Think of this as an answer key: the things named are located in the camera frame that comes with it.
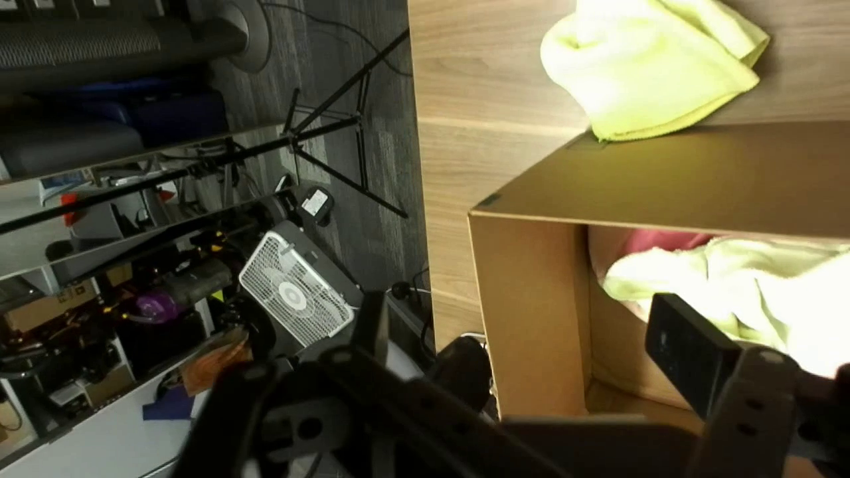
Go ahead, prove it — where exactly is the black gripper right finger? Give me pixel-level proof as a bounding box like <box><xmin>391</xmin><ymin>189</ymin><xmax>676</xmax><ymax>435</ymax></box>
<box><xmin>642</xmin><ymin>291</ymin><xmax>850</xmax><ymax>478</ymax></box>

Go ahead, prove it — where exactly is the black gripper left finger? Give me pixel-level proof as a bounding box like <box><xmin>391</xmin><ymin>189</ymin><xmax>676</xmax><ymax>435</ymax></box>
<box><xmin>168</xmin><ymin>286</ymin><xmax>569</xmax><ymax>478</ymax></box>

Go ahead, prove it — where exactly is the pale green towel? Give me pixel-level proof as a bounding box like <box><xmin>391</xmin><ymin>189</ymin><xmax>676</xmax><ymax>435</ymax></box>
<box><xmin>601</xmin><ymin>237</ymin><xmax>850</xmax><ymax>380</ymax></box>

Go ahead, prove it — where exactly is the pink towel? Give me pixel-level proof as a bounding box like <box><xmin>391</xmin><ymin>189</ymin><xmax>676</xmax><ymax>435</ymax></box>
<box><xmin>609</xmin><ymin>226</ymin><xmax>715</xmax><ymax>267</ymax></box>

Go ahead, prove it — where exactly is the white box fan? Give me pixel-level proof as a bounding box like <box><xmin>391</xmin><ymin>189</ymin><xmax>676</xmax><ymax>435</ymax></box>
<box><xmin>236</xmin><ymin>229</ymin><xmax>360</xmax><ymax>351</ymax></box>

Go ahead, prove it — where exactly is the brown cardboard box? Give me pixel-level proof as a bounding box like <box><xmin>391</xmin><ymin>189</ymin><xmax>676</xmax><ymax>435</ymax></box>
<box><xmin>464</xmin><ymin>116</ymin><xmax>850</xmax><ymax>478</ymax></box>

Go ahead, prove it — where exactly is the black cylindrical speaker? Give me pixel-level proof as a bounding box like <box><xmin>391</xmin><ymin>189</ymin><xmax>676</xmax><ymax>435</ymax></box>
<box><xmin>434</xmin><ymin>335</ymin><xmax>494</xmax><ymax>415</ymax></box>

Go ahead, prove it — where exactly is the brown bag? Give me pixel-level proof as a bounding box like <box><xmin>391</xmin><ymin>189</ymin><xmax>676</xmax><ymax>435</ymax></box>
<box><xmin>180</xmin><ymin>340</ymin><xmax>256</xmax><ymax>395</ymax></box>

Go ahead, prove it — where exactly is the dark blue cloth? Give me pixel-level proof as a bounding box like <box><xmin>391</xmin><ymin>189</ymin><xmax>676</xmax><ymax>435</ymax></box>
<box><xmin>140</xmin><ymin>382</ymin><xmax>200</xmax><ymax>421</ymax></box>

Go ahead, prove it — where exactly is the black power adapter white label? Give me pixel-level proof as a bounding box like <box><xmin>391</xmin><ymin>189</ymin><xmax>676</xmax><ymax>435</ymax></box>
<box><xmin>290</xmin><ymin>182</ymin><xmax>338</xmax><ymax>224</ymax></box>

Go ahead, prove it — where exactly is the purple round object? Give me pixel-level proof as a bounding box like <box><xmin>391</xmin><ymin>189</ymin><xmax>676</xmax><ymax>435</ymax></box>
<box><xmin>131</xmin><ymin>286</ymin><xmax>183</xmax><ymax>326</ymax></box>

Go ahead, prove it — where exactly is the bright yellow towel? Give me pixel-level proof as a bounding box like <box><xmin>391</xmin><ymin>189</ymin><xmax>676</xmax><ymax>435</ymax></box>
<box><xmin>539</xmin><ymin>0</ymin><xmax>773</xmax><ymax>144</ymax></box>

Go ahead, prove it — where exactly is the black tripod stand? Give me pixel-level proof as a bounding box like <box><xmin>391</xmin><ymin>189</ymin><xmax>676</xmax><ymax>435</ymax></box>
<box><xmin>0</xmin><ymin>24</ymin><xmax>414</xmax><ymax>242</ymax></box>

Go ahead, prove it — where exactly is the cluttered black shelf rack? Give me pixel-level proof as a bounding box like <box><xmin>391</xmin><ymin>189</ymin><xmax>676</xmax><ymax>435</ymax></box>
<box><xmin>0</xmin><ymin>175</ymin><xmax>268</xmax><ymax>445</ymax></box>

